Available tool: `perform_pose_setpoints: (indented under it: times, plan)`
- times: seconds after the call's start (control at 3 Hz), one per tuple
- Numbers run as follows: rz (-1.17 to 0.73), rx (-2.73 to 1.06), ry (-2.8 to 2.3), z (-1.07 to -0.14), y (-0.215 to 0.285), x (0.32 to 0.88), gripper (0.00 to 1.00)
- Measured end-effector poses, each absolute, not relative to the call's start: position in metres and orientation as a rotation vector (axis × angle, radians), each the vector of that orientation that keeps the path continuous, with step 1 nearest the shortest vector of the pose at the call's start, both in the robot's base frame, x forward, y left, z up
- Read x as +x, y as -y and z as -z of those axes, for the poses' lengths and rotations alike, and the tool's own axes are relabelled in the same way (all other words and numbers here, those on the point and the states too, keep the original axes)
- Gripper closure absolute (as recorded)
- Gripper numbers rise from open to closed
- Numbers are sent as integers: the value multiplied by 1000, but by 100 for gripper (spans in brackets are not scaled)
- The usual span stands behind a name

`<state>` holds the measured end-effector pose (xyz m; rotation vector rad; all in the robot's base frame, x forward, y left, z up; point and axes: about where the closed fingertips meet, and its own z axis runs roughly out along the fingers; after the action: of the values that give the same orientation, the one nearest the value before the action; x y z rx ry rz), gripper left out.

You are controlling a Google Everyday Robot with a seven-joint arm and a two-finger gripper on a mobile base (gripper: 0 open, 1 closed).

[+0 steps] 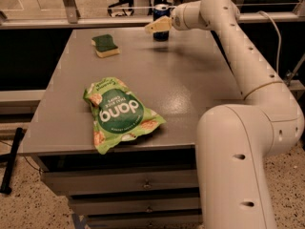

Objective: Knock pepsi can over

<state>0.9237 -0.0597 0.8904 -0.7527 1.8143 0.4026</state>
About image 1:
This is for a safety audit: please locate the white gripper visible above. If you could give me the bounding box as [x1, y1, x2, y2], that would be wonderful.
[144, 1, 206, 33]

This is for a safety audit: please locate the blue pepsi can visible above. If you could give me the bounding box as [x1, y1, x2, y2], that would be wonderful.
[153, 4, 170, 41]

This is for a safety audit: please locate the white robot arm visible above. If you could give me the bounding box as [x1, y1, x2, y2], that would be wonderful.
[145, 0, 304, 229]

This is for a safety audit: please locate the green yellow sponge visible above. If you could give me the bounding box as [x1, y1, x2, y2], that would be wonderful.
[91, 34, 120, 58]

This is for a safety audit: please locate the grey metal railing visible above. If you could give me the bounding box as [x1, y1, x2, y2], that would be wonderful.
[0, 0, 304, 30]

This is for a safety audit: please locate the green dang chips bag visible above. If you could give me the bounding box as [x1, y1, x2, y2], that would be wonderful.
[83, 77, 166, 155]

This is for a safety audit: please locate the grey drawer cabinet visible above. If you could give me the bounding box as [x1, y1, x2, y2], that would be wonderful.
[20, 28, 241, 229]

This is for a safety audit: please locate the top grey drawer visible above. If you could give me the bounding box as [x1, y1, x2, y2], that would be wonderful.
[41, 169, 198, 196]

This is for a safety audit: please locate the grey drawer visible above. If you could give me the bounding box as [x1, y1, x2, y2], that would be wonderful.
[41, 169, 198, 196]
[86, 210, 202, 229]
[69, 192, 201, 216]

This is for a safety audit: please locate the middle grey drawer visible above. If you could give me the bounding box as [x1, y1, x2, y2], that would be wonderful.
[69, 192, 201, 216]

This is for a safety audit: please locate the bottom grey drawer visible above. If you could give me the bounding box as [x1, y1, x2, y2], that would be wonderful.
[86, 210, 202, 229]

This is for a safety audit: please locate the black stand leg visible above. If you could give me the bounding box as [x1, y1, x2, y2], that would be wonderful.
[0, 127, 25, 195]

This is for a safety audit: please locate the white cable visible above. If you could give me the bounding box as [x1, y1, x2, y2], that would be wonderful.
[256, 10, 283, 76]

